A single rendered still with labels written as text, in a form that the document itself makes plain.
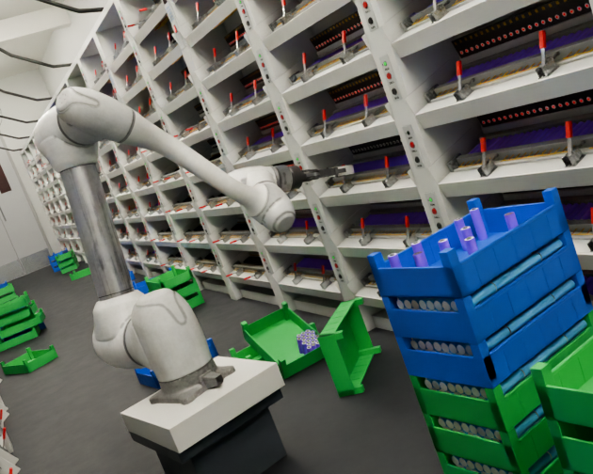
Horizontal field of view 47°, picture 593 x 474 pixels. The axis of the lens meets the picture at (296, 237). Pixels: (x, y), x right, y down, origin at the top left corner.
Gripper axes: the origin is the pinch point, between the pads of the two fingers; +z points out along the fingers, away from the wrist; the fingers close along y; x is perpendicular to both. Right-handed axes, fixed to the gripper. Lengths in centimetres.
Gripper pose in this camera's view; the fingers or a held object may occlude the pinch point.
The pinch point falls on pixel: (342, 170)
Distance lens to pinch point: 232.7
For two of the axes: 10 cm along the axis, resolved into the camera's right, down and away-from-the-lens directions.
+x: -1.4, -9.9, -0.7
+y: 4.2, 0.0, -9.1
